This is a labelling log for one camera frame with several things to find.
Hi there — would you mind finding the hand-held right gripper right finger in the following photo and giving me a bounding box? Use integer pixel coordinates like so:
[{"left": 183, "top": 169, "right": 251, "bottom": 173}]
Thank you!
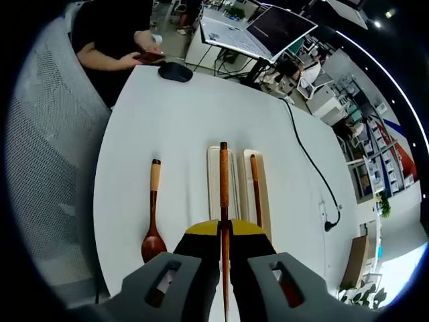
[{"left": 229, "top": 218, "right": 381, "bottom": 322}]

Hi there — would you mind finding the white swivel chair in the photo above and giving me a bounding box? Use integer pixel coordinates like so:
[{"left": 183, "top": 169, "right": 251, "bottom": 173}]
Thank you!
[{"left": 298, "top": 73, "right": 334, "bottom": 100}]

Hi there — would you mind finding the black computer mouse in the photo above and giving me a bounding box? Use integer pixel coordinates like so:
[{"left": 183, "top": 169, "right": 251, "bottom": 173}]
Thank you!
[{"left": 158, "top": 61, "right": 192, "bottom": 83}]

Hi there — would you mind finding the black power cable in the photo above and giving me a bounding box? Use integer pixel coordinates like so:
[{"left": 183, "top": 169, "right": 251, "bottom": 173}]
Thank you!
[{"left": 280, "top": 98, "right": 342, "bottom": 233}]

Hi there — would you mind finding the white mesh office chair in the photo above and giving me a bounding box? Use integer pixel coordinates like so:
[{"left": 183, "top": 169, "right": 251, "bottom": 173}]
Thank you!
[{"left": 6, "top": 16, "right": 113, "bottom": 301}]

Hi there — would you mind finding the cardboard box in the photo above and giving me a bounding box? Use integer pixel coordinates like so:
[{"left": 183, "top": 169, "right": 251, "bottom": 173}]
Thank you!
[{"left": 340, "top": 234, "right": 370, "bottom": 293}]

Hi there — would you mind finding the white cabinet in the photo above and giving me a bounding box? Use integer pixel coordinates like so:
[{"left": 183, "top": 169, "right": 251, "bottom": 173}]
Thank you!
[{"left": 306, "top": 85, "right": 346, "bottom": 125}]

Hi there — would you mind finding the beige cutlery case base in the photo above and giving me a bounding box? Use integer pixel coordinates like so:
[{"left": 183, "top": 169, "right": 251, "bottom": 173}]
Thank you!
[{"left": 237, "top": 148, "right": 273, "bottom": 251}]

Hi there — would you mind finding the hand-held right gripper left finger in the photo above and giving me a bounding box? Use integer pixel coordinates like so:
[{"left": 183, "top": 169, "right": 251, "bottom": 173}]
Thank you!
[{"left": 68, "top": 219, "right": 223, "bottom": 322}]

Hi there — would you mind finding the wooden chopstick utensil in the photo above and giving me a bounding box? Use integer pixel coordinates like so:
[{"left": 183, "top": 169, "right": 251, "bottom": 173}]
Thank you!
[
  {"left": 249, "top": 154, "right": 263, "bottom": 229},
  {"left": 219, "top": 142, "right": 233, "bottom": 315}
]

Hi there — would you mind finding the dark smartphone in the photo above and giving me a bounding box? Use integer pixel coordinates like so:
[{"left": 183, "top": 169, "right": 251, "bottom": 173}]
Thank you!
[{"left": 136, "top": 51, "right": 166, "bottom": 65}]

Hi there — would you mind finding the wooden spoon utensil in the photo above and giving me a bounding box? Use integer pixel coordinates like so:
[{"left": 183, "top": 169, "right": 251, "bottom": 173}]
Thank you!
[{"left": 140, "top": 158, "right": 168, "bottom": 264}]

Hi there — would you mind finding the shelf of white storage bins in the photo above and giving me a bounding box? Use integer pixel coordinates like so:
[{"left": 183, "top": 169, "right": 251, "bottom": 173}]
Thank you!
[{"left": 355, "top": 117, "right": 418, "bottom": 199}]

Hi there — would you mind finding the white laptop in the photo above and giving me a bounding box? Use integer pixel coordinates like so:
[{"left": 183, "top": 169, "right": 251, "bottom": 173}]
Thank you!
[{"left": 200, "top": 5, "right": 318, "bottom": 64}]

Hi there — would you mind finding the beige cutlery case lid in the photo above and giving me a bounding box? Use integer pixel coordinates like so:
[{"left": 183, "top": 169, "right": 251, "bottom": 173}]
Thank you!
[{"left": 206, "top": 144, "right": 241, "bottom": 223}]

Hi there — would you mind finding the small potted plant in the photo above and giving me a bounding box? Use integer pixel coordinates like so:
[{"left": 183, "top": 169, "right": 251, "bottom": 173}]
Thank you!
[{"left": 377, "top": 193, "right": 393, "bottom": 219}]

